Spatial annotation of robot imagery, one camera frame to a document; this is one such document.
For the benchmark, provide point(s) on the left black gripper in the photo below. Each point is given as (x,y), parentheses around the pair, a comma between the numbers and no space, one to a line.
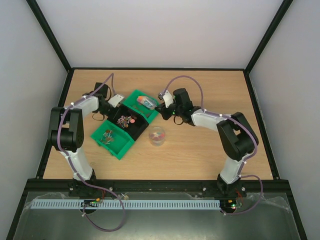
(115,114)

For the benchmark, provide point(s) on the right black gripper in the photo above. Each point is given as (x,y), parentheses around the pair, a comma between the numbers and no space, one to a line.
(163,110)

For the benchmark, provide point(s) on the silver metal scoop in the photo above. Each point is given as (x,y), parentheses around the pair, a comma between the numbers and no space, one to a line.
(147,102)

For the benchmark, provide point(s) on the green black bin set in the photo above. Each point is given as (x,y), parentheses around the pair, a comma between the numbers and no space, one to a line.
(121,129)

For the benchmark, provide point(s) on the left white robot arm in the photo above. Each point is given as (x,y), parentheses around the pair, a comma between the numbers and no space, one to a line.
(66,128)

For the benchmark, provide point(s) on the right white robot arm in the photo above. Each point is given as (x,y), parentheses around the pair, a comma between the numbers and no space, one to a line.
(238,139)

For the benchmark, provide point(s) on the clear glass jar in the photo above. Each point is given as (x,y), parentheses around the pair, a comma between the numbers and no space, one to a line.
(157,136)

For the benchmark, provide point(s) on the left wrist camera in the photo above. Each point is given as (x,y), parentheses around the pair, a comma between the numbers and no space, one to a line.
(115,100)

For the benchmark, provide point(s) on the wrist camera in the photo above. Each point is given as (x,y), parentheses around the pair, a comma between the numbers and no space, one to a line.
(166,97)
(115,100)

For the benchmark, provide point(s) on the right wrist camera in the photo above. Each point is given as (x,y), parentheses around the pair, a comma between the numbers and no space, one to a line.
(166,97)

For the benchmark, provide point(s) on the black cage frame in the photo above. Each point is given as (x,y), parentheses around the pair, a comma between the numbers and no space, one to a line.
(276,185)

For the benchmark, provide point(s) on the light blue cable duct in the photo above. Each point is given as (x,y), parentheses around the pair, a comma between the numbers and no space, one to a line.
(74,204)

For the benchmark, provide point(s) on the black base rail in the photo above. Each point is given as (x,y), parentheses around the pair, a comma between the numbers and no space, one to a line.
(206,188)

